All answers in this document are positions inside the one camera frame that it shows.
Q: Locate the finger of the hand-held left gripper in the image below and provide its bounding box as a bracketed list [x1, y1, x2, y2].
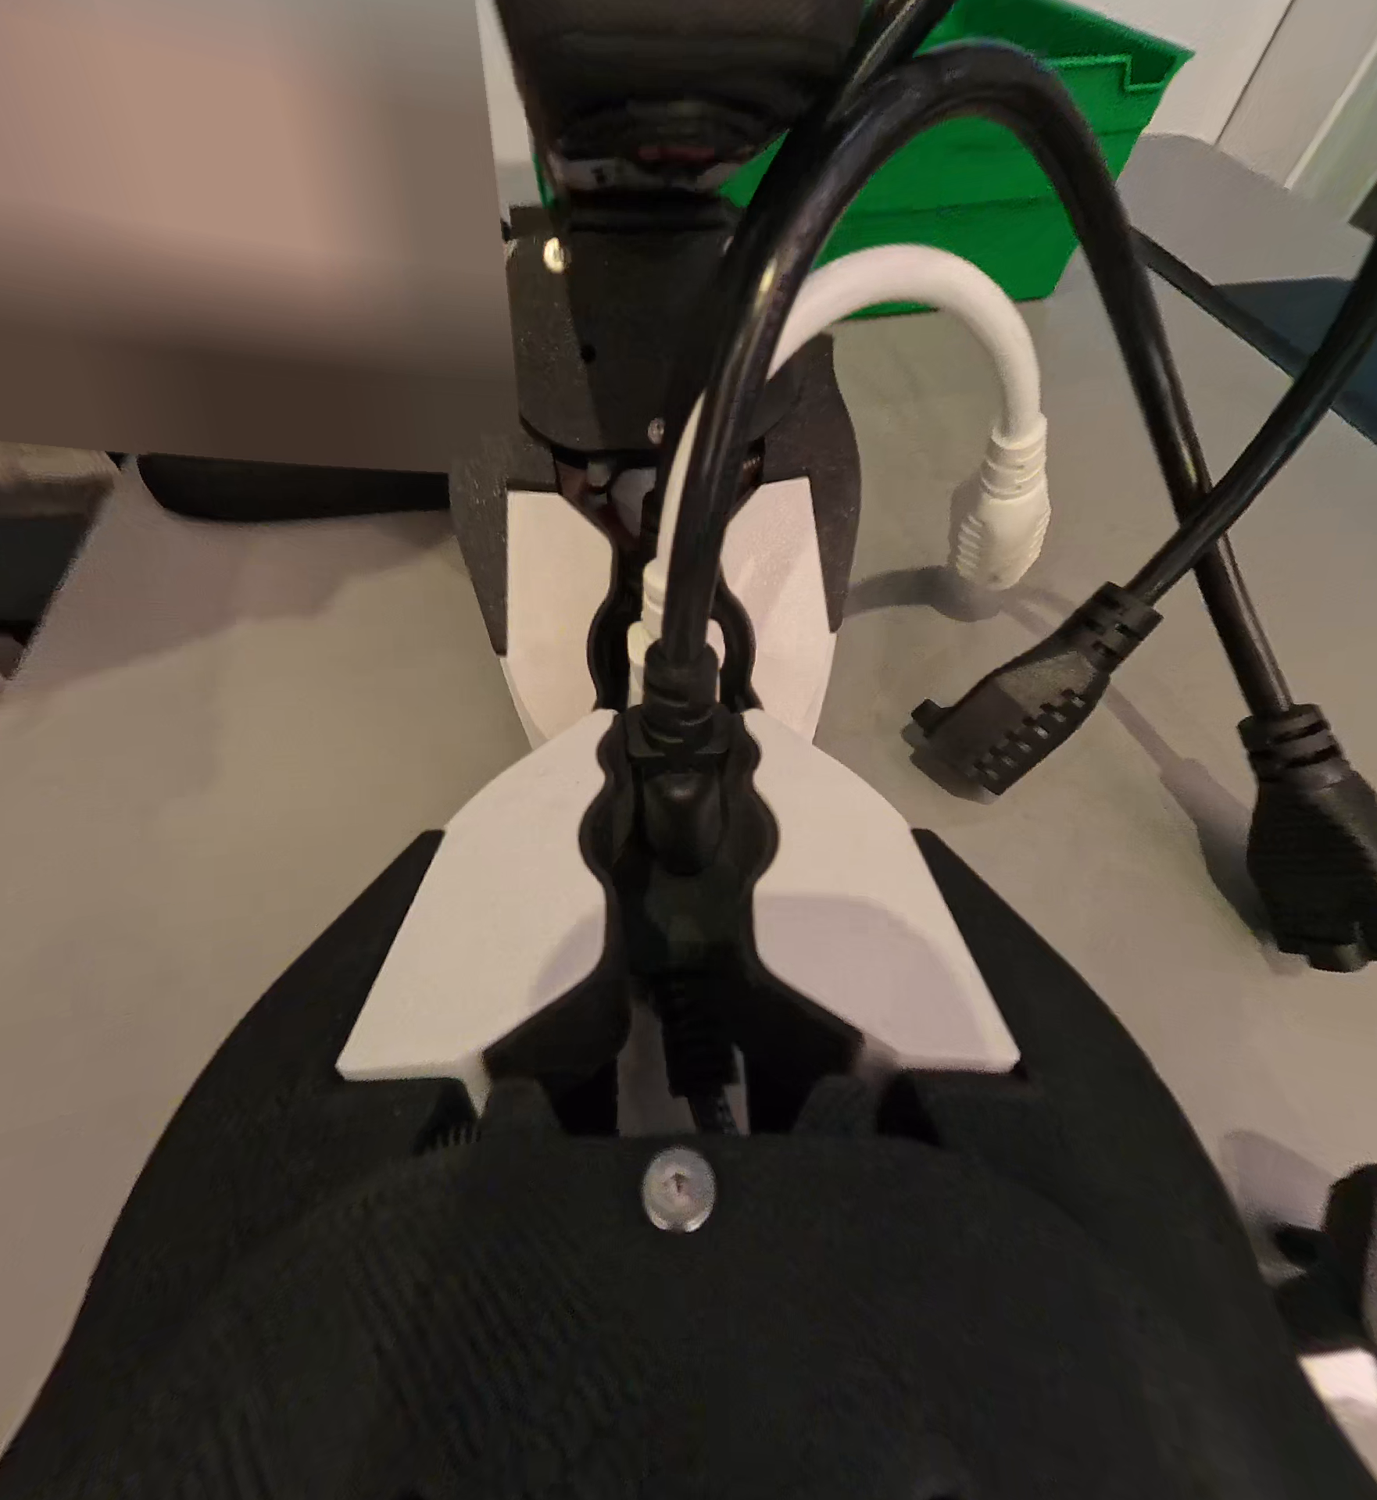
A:
[712, 463, 844, 742]
[504, 490, 633, 751]

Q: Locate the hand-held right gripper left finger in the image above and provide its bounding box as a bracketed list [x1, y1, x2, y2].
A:
[334, 709, 632, 1085]

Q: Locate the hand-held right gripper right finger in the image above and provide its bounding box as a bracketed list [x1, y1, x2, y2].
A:
[740, 712, 1022, 1077]

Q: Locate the black power strip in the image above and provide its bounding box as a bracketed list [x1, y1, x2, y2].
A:
[611, 821, 761, 997]

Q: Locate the white extension cord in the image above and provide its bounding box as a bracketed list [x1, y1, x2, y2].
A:
[630, 252, 1054, 704]

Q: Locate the black extension cord notched socket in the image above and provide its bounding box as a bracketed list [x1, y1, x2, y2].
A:
[688, 0, 1377, 800]

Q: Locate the black extension cord ribbed socket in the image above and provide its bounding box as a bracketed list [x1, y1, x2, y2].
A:
[621, 41, 1377, 973]

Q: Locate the green plastic bin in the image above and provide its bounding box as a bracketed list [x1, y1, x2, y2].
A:
[529, 0, 1196, 320]

